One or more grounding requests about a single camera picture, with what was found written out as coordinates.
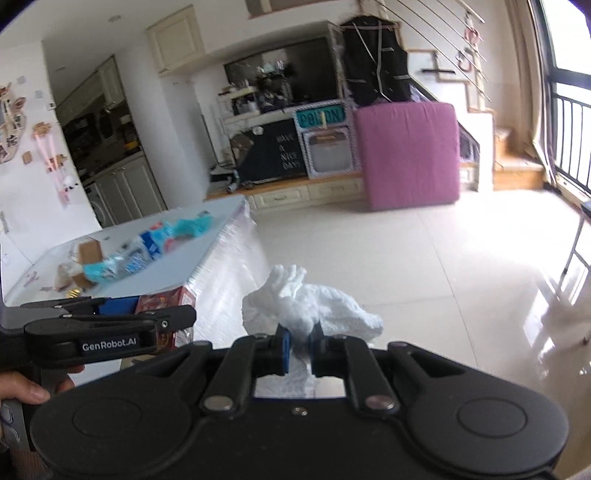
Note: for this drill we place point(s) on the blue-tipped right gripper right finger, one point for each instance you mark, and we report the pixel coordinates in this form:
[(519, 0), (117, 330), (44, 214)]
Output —
[(351, 360)]

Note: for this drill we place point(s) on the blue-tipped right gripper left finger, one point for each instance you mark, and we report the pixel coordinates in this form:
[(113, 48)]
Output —
[(237, 369)]

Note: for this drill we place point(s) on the white tissue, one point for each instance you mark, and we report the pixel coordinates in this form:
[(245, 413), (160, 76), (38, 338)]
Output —
[(286, 300)]

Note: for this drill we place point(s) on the brown cardboard box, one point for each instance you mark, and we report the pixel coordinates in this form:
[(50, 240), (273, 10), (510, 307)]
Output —
[(72, 271)]

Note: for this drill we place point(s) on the teal blue snack wrapper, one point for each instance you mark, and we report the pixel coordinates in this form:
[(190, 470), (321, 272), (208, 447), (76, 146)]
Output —
[(134, 255)]

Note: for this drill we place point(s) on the person's left hand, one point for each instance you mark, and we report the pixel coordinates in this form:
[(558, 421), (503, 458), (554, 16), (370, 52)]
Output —
[(14, 386)]

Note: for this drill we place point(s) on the white table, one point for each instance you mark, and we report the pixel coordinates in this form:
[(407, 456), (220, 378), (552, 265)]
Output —
[(172, 270)]

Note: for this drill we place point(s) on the teal torn wrapper piece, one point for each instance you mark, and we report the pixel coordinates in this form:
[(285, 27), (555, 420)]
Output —
[(192, 228)]

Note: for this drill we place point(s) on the black chalkboard sign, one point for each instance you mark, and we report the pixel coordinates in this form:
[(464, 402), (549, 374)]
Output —
[(267, 153)]

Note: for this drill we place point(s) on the pink upright mattress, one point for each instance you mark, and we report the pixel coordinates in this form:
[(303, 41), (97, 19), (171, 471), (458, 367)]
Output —
[(410, 154)]

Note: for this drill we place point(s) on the wooden staircase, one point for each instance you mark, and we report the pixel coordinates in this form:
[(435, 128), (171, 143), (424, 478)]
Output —
[(490, 160)]

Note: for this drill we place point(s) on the folding chair with cushion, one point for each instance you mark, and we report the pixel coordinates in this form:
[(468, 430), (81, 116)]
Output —
[(585, 216)]

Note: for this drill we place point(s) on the black television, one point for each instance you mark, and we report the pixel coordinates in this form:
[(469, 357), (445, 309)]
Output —
[(293, 75)]

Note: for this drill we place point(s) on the black vest on hanger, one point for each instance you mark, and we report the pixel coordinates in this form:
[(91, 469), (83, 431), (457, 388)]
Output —
[(375, 63)]

